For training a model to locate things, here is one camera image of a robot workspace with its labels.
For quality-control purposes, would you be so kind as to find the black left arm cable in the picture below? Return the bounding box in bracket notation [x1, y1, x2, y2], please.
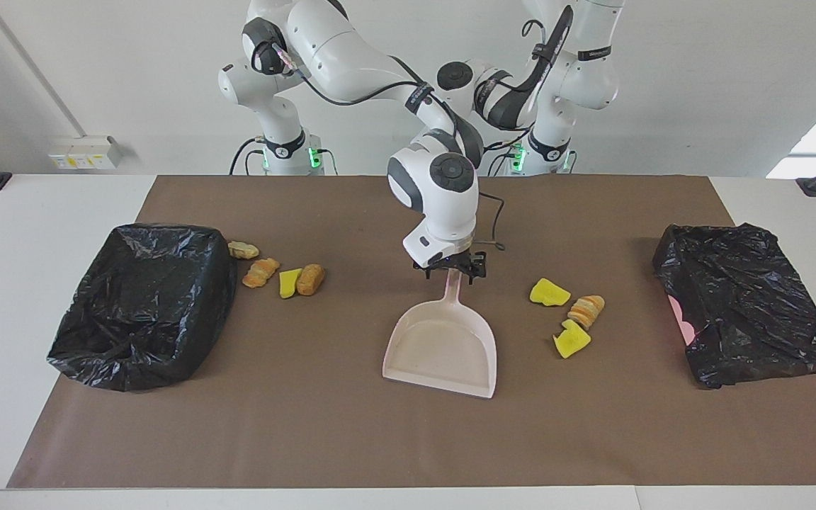
[520, 6, 573, 93]

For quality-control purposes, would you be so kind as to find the brown oval bread roll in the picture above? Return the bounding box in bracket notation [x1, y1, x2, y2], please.
[297, 263, 326, 296]

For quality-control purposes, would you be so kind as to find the black plastic trash bag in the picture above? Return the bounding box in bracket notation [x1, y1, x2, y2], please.
[652, 223, 816, 389]
[47, 224, 240, 392]

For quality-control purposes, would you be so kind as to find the brown table mat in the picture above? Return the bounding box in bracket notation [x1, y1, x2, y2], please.
[8, 175, 816, 489]

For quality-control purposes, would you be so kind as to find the beige plastic dustpan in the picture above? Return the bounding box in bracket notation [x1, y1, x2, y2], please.
[382, 268, 498, 400]

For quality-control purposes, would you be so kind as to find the black base power cable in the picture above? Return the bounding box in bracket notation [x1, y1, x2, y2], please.
[229, 137, 267, 176]
[484, 131, 526, 176]

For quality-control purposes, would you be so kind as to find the notched yellow sponge piece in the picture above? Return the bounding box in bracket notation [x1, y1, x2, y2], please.
[554, 319, 591, 359]

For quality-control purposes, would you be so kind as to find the orange striped croissant piece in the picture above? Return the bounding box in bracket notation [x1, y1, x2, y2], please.
[242, 258, 281, 289]

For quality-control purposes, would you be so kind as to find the white wall socket box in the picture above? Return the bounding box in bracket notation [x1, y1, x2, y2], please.
[49, 136, 122, 171]

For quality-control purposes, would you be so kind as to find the yellow sponge with green side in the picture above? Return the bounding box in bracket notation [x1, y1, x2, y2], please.
[530, 278, 572, 307]

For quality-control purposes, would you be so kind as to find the pink bin under bag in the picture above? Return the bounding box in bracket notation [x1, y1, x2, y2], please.
[667, 294, 697, 348]

